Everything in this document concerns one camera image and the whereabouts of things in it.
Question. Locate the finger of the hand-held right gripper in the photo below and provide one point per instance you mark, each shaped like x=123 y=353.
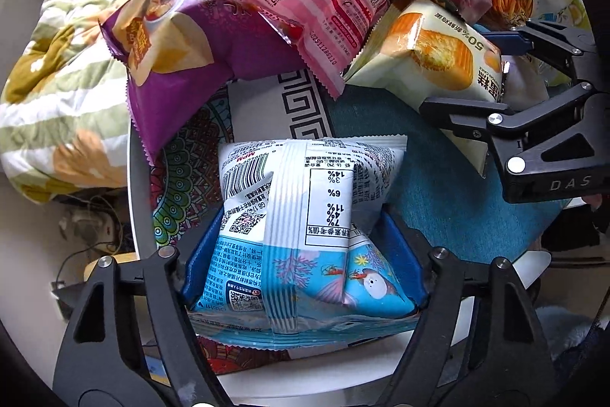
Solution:
x=457 y=111
x=505 y=40

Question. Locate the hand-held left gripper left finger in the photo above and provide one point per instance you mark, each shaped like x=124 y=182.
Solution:
x=202 y=264

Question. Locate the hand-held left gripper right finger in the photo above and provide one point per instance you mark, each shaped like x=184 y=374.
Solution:
x=400 y=254

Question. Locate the cream cake snack packet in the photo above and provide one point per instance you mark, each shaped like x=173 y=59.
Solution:
x=429 y=49

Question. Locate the blue white snack packet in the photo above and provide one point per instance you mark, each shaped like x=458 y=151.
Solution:
x=305 y=216

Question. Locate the plain white snack packet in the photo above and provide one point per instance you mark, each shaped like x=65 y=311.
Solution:
x=524 y=83

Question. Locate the white power strip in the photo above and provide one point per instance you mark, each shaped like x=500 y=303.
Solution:
x=90 y=226

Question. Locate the grey-blue fluffy cloth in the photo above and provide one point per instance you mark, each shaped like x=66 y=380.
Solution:
x=567 y=330

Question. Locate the purple chip bag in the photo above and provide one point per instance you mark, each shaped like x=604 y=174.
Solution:
x=190 y=49

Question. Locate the floral striped blanket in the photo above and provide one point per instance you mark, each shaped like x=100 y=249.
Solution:
x=57 y=54

